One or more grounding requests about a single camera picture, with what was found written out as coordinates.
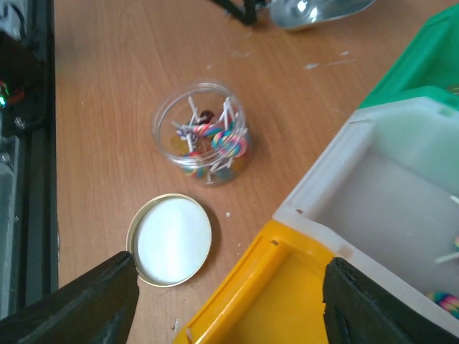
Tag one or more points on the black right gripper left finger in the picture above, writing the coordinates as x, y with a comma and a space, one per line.
97, 307

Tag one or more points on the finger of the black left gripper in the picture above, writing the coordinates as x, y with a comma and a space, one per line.
245, 14

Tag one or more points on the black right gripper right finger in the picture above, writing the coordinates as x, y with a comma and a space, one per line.
358, 310

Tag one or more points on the silver metal scoop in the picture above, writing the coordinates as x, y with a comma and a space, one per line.
294, 15

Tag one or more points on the white jar lid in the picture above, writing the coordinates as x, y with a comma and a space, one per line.
170, 238

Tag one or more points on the white plastic bin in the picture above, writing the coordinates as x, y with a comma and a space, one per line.
383, 196

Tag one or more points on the yellow plastic bin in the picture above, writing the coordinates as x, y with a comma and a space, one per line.
274, 294

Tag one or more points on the clear glass jar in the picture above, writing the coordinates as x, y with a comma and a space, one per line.
202, 129

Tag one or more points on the green plastic bin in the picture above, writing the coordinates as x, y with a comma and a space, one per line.
427, 68

